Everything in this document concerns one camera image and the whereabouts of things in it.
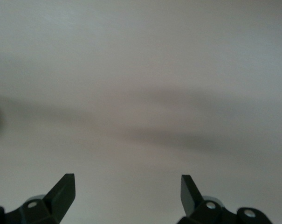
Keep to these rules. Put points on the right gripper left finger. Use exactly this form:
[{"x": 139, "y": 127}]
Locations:
[{"x": 60, "y": 198}]

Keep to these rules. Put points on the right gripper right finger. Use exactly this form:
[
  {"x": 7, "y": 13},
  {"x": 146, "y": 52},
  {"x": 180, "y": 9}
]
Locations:
[{"x": 189, "y": 198}]

